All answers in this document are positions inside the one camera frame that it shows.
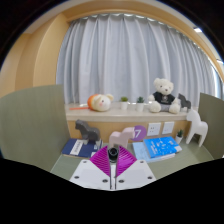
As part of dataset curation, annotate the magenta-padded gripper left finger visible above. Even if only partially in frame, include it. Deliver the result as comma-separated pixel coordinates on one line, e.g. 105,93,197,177
69,145,113,191

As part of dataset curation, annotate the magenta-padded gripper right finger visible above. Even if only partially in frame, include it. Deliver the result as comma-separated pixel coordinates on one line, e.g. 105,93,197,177
114,145,157,191

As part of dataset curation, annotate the small black charger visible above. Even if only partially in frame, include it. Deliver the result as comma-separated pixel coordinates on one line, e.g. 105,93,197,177
107,147,120,164

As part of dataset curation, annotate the navy blue book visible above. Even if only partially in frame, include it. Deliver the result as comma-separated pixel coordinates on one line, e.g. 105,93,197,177
61,138,104,159

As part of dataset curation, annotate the bright blue book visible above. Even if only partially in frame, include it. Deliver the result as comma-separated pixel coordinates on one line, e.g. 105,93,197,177
143,136,183,159

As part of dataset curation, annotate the pink horse figurine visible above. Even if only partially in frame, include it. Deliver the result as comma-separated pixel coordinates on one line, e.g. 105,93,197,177
108,126,136,149

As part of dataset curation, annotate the round purple number sign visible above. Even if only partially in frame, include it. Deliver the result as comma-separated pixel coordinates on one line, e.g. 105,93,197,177
132,124,148,142

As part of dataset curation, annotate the dark grey horse figurine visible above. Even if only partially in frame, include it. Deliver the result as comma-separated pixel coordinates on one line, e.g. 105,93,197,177
74,119,102,145

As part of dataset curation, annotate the small potted plant white pot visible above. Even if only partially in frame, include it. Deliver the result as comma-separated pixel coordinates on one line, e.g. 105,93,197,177
175,129,184,145
119,96,129,111
135,96,146,113

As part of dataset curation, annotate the round cream and orange plush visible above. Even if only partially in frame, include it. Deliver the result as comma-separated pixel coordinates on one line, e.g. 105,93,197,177
87,93,115,113

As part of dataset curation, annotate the large white horse figurine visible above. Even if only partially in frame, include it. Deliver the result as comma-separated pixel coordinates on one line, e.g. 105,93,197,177
185,108,209,148

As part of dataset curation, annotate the green desk partition panel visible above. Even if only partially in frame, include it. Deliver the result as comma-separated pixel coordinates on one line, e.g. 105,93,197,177
198,92,224,160
0,84,66,173

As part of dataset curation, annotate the cream teddy bear black shirt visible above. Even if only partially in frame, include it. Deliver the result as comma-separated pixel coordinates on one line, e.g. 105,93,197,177
147,77,181,115

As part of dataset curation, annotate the small black horse figurine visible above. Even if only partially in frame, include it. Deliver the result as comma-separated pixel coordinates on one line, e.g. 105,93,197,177
177,93,192,113

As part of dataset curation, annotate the light grey curtain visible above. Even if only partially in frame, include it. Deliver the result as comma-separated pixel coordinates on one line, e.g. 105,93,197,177
55,13,218,108

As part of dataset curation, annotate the white wall socket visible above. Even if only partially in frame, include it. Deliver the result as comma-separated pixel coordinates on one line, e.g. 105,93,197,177
146,122,162,137
161,121,175,136

